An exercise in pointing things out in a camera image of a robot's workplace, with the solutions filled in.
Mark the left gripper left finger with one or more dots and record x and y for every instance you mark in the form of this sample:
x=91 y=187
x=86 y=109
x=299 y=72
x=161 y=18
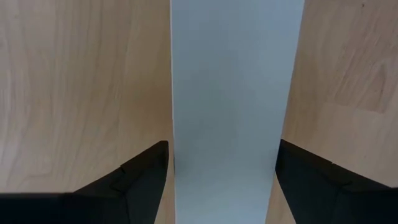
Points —
x=109 y=202

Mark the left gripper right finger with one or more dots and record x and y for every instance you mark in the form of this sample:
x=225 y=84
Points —
x=335 y=199

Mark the white duct cover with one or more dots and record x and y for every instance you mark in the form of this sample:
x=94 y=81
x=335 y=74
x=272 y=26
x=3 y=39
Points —
x=230 y=109

